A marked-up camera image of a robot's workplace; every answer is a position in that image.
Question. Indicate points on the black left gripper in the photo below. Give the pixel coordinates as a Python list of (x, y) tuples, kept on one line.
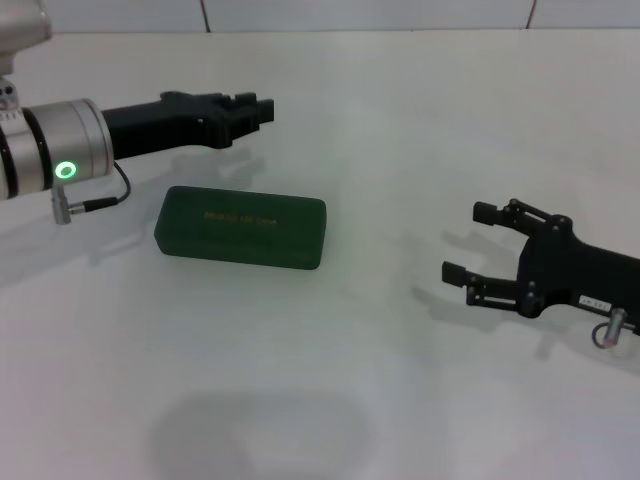
[(160, 125)]

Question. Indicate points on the silver right gripper connector stub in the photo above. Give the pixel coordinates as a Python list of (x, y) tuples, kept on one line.
[(616, 327)]

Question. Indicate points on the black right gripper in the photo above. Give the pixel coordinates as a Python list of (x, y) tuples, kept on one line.
[(565, 270)]

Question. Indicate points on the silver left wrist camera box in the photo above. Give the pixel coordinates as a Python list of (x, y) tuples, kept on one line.
[(20, 30)]

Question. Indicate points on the green glasses case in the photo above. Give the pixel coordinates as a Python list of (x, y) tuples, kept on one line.
[(240, 240)]

